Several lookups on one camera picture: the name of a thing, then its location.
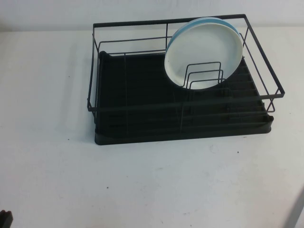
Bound white round plate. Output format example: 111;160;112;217
163;23;243;90

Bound blue round plate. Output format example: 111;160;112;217
165;18;239;57

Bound pale round plate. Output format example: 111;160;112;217
170;16;228;38

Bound black plastic drip tray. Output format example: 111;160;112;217
94;51;273;146

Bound black wire dish rack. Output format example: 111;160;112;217
85;13;285;133

